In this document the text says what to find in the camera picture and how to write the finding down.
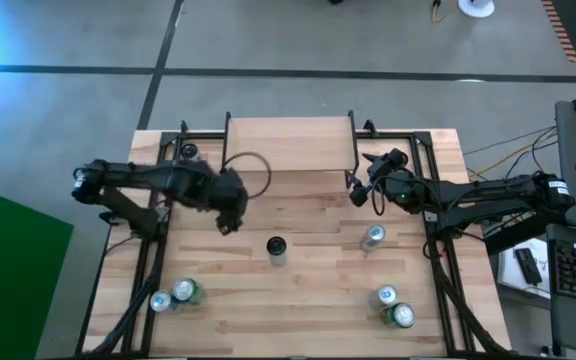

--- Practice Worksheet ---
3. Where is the green floor mat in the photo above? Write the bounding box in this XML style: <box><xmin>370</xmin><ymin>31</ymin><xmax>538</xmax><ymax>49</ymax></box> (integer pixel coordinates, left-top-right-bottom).
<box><xmin>0</xmin><ymin>182</ymin><xmax>75</xmax><ymax>360</ymax></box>

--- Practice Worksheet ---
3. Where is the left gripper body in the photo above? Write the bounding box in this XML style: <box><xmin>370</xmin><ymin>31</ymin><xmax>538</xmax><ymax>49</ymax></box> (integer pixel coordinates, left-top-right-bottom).
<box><xmin>202</xmin><ymin>168</ymin><xmax>249</xmax><ymax>216</ymax></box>

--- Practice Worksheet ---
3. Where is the black phone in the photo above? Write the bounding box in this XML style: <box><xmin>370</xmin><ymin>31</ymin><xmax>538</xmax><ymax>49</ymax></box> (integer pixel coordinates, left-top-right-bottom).
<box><xmin>513</xmin><ymin>247</ymin><xmax>543</xmax><ymax>286</ymax></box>

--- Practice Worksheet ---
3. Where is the white Celsius Beach Vibe can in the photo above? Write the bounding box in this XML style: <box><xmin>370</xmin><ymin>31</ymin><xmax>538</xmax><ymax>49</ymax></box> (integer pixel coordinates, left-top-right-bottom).
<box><xmin>179</xmin><ymin>142</ymin><xmax>203</xmax><ymax>162</ymax></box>

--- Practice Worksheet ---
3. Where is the green Sprite can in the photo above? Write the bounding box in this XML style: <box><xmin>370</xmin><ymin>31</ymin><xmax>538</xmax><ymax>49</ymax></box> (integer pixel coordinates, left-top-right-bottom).
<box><xmin>172</xmin><ymin>277</ymin><xmax>207</xmax><ymax>306</ymax></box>
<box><xmin>379</xmin><ymin>301</ymin><xmax>417</xmax><ymax>330</ymax></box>

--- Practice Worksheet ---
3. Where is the black aluminium table frame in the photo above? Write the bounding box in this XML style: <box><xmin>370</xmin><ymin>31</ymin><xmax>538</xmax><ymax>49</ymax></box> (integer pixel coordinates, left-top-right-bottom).
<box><xmin>75</xmin><ymin>119</ymin><xmax>512</xmax><ymax>359</ymax></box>

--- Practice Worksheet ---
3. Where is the brown looped cable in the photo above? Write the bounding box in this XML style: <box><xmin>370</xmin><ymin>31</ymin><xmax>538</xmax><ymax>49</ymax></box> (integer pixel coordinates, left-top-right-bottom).
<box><xmin>221</xmin><ymin>151</ymin><xmax>273</xmax><ymax>200</ymax></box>

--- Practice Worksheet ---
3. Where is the white Celsius Peach Vibe can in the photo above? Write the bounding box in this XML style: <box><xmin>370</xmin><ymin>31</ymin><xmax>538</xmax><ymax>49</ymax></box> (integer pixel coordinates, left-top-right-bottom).
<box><xmin>265</xmin><ymin>235</ymin><xmax>289</xmax><ymax>268</ymax></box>

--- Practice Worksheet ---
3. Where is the yellow cable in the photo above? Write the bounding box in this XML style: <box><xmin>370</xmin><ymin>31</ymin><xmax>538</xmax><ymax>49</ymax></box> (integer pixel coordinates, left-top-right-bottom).
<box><xmin>467</xmin><ymin>127</ymin><xmax>559</xmax><ymax>180</ymax></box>

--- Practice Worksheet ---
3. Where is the blue and silver slim can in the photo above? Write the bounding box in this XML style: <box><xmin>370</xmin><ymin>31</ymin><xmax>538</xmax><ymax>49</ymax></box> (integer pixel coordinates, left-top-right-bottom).
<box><xmin>149</xmin><ymin>289</ymin><xmax>179</xmax><ymax>314</ymax></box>
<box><xmin>367</xmin><ymin>284</ymin><xmax>399</xmax><ymax>311</ymax></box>
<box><xmin>359</xmin><ymin>223</ymin><xmax>387</xmax><ymax>253</ymax></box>

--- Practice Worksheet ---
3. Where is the wooden shelf with black frame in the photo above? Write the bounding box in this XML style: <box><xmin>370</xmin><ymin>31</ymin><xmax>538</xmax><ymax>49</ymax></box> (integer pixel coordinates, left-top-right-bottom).
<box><xmin>221</xmin><ymin>110</ymin><xmax>362</xmax><ymax>189</ymax></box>

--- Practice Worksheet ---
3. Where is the black looped cable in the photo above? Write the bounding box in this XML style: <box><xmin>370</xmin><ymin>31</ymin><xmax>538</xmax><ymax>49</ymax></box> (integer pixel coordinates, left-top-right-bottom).
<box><xmin>370</xmin><ymin>182</ymin><xmax>387</xmax><ymax>217</ymax></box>

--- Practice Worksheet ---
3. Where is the white paper sheet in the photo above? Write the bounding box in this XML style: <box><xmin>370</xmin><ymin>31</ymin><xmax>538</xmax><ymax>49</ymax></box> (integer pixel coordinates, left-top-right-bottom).
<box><xmin>497</xmin><ymin>237</ymin><xmax>552</xmax><ymax>300</ymax></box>

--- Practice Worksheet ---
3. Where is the white round stand base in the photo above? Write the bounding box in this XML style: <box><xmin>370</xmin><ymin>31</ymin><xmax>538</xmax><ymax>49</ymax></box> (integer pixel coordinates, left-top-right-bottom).
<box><xmin>457</xmin><ymin>0</ymin><xmax>496</xmax><ymax>19</ymax></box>

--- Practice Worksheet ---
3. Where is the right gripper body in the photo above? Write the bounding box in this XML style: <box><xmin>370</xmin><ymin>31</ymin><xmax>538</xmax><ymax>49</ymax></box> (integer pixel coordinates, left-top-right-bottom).
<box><xmin>385</xmin><ymin>169</ymin><xmax>427</xmax><ymax>215</ymax></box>

